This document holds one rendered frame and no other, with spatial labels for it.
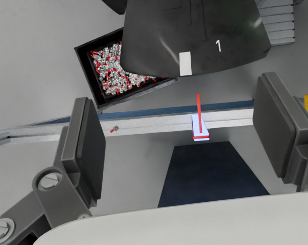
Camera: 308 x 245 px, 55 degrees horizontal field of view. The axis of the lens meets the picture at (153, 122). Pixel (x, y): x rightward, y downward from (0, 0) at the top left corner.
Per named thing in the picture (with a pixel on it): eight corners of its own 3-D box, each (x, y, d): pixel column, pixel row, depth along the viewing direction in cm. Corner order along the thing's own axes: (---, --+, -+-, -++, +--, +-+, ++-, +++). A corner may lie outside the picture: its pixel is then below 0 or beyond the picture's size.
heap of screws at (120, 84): (150, 26, 78) (148, 24, 75) (169, 77, 79) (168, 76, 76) (86, 54, 81) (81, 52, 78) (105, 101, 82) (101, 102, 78)
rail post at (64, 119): (101, 109, 166) (26, 126, 89) (102, 116, 167) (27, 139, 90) (95, 110, 167) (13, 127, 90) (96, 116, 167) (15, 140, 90)
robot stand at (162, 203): (234, 194, 162) (292, 329, 71) (180, 198, 166) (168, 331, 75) (229, 140, 160) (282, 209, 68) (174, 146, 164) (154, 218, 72)
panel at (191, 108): (257, 99, 144) (313, 107, 79) (257, 100, 144) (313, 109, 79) (95, 113, 155) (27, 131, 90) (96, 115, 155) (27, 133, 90)
